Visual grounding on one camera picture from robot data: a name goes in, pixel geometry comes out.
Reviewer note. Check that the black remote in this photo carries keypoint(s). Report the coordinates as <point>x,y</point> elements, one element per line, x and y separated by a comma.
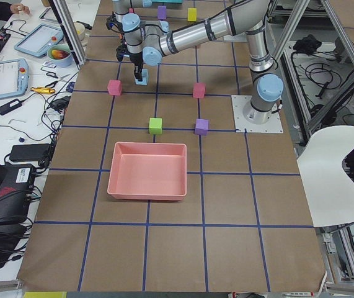
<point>10,106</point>

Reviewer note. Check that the gold cylinder tool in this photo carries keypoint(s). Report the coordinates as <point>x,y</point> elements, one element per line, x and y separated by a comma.
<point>43,90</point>

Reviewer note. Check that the green block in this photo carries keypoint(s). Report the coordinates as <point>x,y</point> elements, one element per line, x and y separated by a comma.
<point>155,126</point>

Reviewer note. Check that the aluminium frame post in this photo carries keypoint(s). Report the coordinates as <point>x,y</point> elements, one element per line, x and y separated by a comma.
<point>64,19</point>

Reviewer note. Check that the teach pendant far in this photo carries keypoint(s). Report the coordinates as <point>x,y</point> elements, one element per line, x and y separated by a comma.
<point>39,41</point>

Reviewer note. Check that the far purple block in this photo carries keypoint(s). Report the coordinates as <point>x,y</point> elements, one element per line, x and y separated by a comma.
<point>162,12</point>

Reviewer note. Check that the scissors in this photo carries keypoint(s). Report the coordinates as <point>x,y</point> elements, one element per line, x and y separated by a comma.
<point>56,81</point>

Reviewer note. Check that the teach pendant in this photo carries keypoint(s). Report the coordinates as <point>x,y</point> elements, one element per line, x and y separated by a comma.
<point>14,78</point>
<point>39,41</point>

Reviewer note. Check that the beige bowl with lemon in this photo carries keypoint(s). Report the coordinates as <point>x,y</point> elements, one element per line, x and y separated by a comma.
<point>81,32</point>

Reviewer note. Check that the yellow block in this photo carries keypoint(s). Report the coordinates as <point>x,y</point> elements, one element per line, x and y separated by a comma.
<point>192,14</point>

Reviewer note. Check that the white chair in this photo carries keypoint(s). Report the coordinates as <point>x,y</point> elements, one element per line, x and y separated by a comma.
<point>328,188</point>

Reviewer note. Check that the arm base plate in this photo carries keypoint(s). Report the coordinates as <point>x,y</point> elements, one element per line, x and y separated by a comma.
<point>269,118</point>

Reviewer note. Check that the black power adapter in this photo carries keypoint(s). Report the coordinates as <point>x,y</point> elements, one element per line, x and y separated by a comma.
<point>32,152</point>

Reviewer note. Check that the light blue block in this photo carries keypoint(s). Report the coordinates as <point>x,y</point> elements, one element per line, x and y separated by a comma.
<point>145,78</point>

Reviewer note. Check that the blue bowl with fruit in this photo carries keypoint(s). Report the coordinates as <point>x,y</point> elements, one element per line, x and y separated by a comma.
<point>60,55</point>

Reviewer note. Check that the pink plastic tray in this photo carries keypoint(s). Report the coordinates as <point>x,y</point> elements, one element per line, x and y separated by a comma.
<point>148,171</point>

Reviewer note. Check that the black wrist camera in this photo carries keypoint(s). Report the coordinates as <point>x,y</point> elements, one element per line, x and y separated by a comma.
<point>120,52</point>

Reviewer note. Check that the pink block near base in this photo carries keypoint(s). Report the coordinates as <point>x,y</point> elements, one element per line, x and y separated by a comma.
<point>199,90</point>

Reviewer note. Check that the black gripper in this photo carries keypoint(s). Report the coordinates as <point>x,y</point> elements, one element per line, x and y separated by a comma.
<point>136,59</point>

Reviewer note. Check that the purple block near pink tray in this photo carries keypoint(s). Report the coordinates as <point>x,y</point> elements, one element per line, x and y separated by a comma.
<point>201,127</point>

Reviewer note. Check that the pink block table edge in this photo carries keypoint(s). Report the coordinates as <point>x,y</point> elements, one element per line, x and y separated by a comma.
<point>114,87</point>

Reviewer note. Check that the teach pendant near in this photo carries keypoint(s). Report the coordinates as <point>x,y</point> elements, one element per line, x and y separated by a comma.
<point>14,78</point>

